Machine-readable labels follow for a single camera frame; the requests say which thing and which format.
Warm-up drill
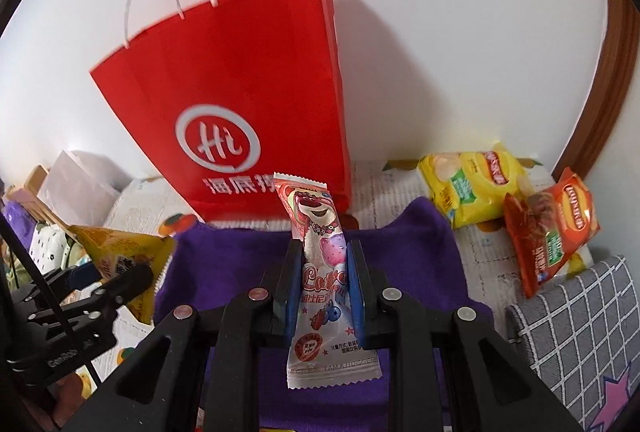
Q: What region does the red paper bag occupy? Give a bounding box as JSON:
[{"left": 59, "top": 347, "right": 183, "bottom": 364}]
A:
[{"left": 89, "top": 0, "right": 353, "bottom": 230}]

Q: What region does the pink bear candy packet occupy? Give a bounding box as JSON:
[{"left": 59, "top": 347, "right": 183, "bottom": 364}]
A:
[{"left": 272, "top": 172, "right": 383, "bottom": 393}]

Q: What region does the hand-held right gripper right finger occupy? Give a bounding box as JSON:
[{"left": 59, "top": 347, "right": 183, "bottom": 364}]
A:
[{"left": 347, "top": 239, "right": 583, "bottom": 432}]

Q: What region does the yellow tea packet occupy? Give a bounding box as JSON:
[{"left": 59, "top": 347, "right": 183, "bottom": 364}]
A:
[{"left": 417, "top": 149, "right": 533, "bottom": 230}]

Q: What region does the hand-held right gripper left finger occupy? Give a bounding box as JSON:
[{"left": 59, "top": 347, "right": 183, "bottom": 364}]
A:
[{"left": 65, "top": 239, "right": 306, "bottom": 432}]

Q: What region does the brown wooden frame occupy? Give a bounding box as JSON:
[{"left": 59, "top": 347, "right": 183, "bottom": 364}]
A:
[{"left": 550, "top": 0, "right": 640, "bottom": 193}]

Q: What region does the yellow biscuit packet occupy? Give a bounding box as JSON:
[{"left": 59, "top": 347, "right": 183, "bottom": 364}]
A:
[{"left": 67, "top": 224, "right": 176, "bottom": 325}]

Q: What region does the orange tea packet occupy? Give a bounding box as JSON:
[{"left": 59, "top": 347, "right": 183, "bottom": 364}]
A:
[{"left": 502, "top": 167, "right": 601, "bottom": 299}]

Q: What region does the grey checked cloth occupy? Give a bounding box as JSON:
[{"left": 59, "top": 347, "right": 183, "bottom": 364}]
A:
[{"left": 505, "top": 254, "right": 640, "bottom": 408}]

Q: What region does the purple towel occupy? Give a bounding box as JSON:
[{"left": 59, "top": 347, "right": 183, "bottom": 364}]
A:
[{"left": 152, "top": 197, "right": 493, "bottom": 432}]

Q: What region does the purple star print cloth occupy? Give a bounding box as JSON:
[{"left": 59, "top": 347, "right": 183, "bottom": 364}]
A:
[{"left": 585, "top": 362, "right": 640, "bottom": 432}]

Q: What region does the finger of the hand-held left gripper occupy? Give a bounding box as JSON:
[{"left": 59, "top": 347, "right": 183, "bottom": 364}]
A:
[
  {"left": 30, "top": 263, "right": 102, "bottom": 307},
  {"left": 62, "top": 263, "right": 155, "bottom": 330}
]

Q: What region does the white dotted pouch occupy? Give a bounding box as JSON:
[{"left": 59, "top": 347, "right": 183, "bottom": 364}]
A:
[{"left": 29, "top": 222, "right": 72, "bottom": 269}]

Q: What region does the light wooden rack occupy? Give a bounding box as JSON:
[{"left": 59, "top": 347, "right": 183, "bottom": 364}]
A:
[{"left": 2, "top": 164, "right": 53, "bottom": 223}]

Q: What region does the fruit print lace tablecloth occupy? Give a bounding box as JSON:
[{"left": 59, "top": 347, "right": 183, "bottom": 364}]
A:
[{"left": 55, "top": 157, "right": 596, "bottom": 432}]

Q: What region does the white plastic bag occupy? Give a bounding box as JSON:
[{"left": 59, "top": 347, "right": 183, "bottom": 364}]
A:
[{"left": 37, "top": 151, "right": 132, "bottom": 229}]

